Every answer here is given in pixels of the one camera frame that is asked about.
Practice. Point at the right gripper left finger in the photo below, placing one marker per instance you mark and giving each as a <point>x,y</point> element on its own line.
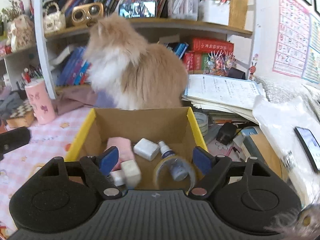
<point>97,168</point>

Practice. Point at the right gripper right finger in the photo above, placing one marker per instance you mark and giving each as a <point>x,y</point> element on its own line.
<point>213,169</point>

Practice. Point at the small white red box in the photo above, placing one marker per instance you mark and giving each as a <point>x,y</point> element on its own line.
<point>118,177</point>

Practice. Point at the pink glove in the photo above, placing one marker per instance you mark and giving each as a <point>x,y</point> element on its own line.
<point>124,147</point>

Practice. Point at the white soap block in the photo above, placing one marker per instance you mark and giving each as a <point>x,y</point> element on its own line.
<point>131,172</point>

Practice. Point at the yellow tape roll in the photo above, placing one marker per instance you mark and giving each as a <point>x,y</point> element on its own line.
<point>179,169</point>

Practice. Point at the white power adapter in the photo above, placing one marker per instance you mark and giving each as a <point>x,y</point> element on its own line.
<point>146,149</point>

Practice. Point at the wooden chess board box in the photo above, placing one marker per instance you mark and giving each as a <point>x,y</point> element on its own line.
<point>22,116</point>

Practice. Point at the pink checkered tablecloth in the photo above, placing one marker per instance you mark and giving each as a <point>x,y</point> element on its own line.
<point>47,141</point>

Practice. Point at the pink cylinder container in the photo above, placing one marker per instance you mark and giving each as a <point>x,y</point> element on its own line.
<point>40,101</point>

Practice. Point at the small white spray bottle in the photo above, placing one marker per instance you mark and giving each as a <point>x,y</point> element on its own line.
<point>165,150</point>

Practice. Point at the yellow cardboard box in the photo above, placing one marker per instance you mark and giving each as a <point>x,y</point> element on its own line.
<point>177,127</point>

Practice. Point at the stack of books and papers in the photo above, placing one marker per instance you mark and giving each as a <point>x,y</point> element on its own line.
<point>276,121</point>

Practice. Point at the mauve folded cloth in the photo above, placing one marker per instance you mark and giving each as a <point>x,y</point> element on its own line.
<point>72,98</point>

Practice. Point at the row of colourful books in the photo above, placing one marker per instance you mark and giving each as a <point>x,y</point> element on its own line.
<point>75,70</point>

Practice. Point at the black smartphone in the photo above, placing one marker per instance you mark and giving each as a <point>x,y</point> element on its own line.
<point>310,146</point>

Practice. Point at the fluffy orange white cat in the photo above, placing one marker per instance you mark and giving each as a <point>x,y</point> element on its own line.
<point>137,74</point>

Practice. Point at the red book set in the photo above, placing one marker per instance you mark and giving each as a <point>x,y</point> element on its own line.
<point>209,56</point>

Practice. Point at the gold retro radio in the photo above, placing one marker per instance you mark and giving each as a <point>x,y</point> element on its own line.
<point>87,14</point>

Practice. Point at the alphabet wall poster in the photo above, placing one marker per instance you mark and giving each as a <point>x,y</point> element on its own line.
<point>293,39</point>

